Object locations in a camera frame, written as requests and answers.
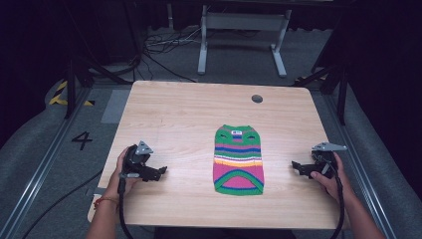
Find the grey metal table frame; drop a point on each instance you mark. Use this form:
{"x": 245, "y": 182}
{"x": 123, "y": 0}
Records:
{"x": 244, "y": 21}

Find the person's right hand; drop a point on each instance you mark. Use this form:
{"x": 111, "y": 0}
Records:
{"x": 336, "y": 186}

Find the yellow black hazard tape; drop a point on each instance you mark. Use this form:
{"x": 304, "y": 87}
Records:
{"x": 56, "y": 99}

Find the striped knitted pet sweater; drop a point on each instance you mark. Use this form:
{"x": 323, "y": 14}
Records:
{"x": 238, "y": 166}

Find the black metal stand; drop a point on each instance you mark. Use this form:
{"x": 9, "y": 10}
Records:
{"x": 70, "y": 89}
{"x": 341, "y": 93}

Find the grey round table grommet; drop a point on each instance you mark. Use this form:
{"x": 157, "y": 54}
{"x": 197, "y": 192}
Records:
{"x": 257, "y": 99}

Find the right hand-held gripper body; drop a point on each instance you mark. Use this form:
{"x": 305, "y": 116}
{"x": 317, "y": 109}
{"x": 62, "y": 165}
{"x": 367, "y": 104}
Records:
{"x": 323, "y": 162}

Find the person's left hand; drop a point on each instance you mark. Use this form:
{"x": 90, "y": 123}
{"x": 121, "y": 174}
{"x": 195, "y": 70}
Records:
{"x": 116, "y": 179}

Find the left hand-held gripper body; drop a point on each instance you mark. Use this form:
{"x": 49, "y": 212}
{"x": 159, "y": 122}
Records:
{"x": 139, "y": 162}

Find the metal floor rail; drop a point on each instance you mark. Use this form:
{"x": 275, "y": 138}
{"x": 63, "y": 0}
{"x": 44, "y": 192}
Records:
{"x": 40, "y": 172}
{"x": 363, "y": 166}

